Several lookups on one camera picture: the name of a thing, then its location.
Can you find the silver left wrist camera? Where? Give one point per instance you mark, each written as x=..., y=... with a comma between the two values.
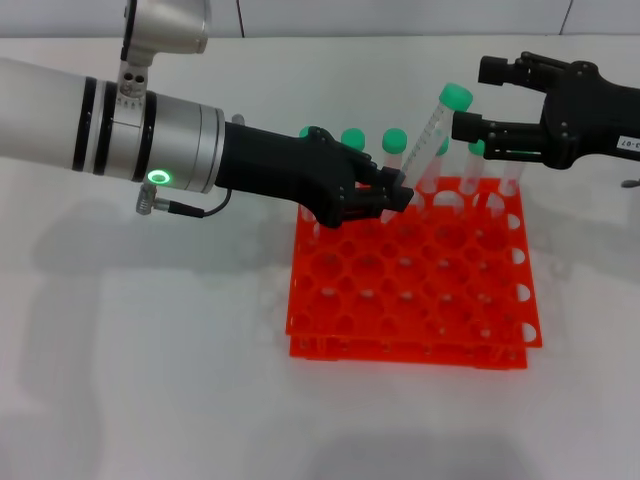
x=170, y=25

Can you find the silver camera mount bracket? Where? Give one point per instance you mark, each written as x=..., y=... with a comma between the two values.
x=131, y=80

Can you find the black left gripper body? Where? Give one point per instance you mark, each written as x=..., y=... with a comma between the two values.
x=290, y=170

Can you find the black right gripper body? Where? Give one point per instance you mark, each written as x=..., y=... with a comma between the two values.
x=590, y=120

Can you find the orange test tube rack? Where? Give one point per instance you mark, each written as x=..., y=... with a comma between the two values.
x=400, y=356

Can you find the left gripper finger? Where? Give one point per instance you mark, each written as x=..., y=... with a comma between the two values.
x=400, y=199
x=390, y=176

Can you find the clear test tube green cap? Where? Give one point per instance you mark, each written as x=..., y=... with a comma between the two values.
x=354, y=136
x=394, y=141
x=472, y=175
x=430, y=130
x=510, y=180
x=304, y=133
x=435, y=175
x=307, y=215

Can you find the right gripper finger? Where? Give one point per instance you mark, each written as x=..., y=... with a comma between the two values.
x=467, y=126
x=492, y=70

